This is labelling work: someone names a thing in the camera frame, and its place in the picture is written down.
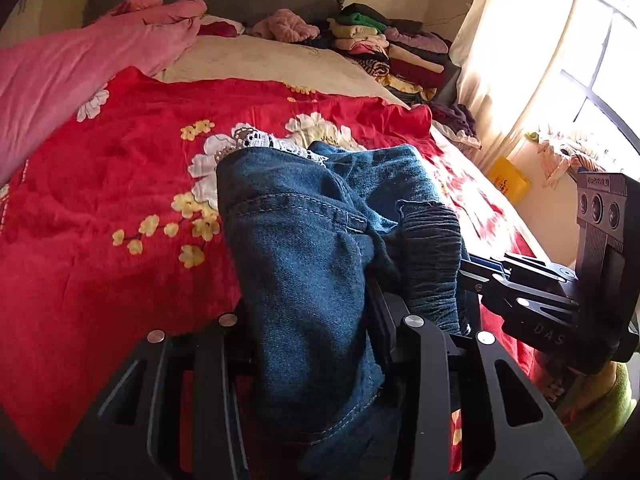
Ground cream blanket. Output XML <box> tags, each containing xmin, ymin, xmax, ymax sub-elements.
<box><xmin>154</xmin><ymin>35</ymin><xmax>412</xmax><ymax>109</ymax></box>

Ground floral cloth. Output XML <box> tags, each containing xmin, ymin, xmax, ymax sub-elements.
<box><xmin>525</xmin><ymin>130</ymin><xmax>602</xmax><ymax>192</ymax></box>

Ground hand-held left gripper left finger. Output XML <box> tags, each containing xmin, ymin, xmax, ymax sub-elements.
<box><xmin>60</xmin><ymin>312</ymin><xmax>261</xmax><ymax>480</ymax></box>

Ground stack of folded clothes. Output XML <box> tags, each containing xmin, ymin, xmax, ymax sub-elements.
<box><xmin>327</xmin><ymin>2</ymin><xmax>462</xmax><ymax>107</ymax></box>

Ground yellow box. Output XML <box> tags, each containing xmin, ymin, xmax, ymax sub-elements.
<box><xmin>487</xmin><ymin>156</ymin><xmax>532</xmax><ymax>207</ymax></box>

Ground dark purple clothes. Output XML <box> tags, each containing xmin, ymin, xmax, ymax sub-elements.
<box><xmin>429</xmin><ymin>102</ymin><xmax>478</xmax><ymax>136</ymax></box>

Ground cream curtain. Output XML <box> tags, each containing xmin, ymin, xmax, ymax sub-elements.
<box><xmin>450</xmin><ymin>0</ymin><xmax>592</xmax><ymax>172</ymax></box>

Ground blue denim pants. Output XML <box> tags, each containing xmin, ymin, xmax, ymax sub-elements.
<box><xmin>215</xmin><ymin>127</ymin><xmax>472</xmax><ymax>480</ymax></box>

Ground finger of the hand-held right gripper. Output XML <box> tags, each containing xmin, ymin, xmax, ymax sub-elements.
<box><xmin>458</xmin><ymin>272</ymin><xmax>582</xmax><ymax>314</ymax></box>
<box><xmin>459</xmin><ymin>254</ymin><xmax>579</xmax><ymax>284</ymax></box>

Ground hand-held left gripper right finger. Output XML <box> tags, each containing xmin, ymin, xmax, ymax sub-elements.
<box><xmin>369</xmin><ymin>280</ymin><xmax>586</xmax><ymax>480</ymax></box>

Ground pink quilt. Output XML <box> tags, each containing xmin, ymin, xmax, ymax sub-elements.
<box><xmin>0</xmin><ymin>0</ymin><xmax>209</xmax><ymax>186</ymax></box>

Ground red floral bed sheet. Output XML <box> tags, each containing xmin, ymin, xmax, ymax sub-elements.
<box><xmin>0</xmin><ymin>65</ymin><xmax>551</xmax><ymax>472</ymax></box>

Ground dark red pillow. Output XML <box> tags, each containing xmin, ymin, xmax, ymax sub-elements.
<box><xmin>199</xmin><ymin>14</ymin><xmax>247</xmax><ymax>39</ymax></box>

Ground window with dark frame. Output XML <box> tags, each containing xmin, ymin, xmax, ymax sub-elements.
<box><xmin>520</xmin><ymin>0</ymin><xmax>640</xmax><ymax>177</ymax></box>

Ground pink plush garment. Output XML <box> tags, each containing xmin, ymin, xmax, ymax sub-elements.
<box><xmin>250</xmin><ymin>8</ymin><xmax>322</xmax><ymax>44</ymax></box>

